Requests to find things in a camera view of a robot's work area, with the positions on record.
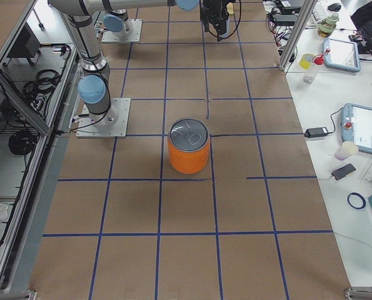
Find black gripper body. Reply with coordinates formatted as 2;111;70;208
199;0;232;35

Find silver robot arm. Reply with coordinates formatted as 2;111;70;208
100;1;234;43
50;0;199;78

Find beige paper cup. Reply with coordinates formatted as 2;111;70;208
334;141;359;161

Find yellow tape roll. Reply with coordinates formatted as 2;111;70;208
299;53;316;70

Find clear bottle red cap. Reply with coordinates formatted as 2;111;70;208
303;54;324;84

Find orange can with grey lid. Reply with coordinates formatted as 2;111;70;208
168;118;210;174

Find green lidded glass jar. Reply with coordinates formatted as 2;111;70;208
317;13;339;38

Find far teach pendant tablet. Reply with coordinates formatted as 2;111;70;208
323;37;361;73

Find teach pendant tablet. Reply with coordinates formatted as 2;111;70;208
341;103;372;154
323;37;361;73

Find black power adapter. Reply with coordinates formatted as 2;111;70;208
304;127;329;138

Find near teach pendant tablet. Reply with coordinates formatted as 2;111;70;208
341;103;372;154

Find black smartphone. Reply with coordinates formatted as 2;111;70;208
331;163;356;181

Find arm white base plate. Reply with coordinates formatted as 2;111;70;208
76;97;131;138
102;16;143;44

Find blue tape ring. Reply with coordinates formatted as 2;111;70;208
347;192;366;210

